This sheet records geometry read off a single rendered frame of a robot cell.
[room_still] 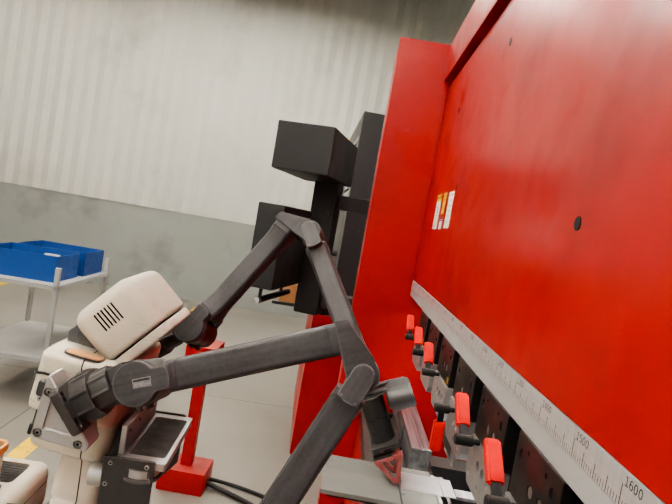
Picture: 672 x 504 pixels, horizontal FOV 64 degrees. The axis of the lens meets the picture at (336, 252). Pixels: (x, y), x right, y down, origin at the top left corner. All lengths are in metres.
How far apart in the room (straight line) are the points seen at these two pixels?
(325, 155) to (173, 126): 6.50
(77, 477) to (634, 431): 1.07
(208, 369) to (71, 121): 8.24
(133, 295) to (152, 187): 7.50
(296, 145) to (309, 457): 1.54
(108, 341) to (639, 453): 0.93
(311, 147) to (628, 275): 1.79
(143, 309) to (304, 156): 1.28
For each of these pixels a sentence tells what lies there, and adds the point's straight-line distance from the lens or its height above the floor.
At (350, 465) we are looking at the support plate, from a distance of 1.39.
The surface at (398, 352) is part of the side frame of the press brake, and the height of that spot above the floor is 1.11.
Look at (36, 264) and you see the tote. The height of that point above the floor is 0.94.
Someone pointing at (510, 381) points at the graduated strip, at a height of 1.38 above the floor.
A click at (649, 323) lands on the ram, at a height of 1.53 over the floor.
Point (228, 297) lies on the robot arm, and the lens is 1.39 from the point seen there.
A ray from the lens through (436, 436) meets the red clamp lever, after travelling 1.14.
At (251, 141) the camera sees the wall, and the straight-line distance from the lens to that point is 8.39.
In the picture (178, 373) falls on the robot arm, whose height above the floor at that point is 1.27.
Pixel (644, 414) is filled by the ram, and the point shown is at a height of 1.46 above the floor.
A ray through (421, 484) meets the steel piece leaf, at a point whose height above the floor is 1.00.
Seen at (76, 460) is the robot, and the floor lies 0.99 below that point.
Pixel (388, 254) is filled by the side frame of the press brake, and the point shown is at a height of 1.48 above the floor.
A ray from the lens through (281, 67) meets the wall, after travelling 8.57.
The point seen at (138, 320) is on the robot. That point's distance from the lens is 1.14.
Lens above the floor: 1.57
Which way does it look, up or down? 3 degrees down
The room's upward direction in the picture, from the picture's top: 10 degrees clockwise
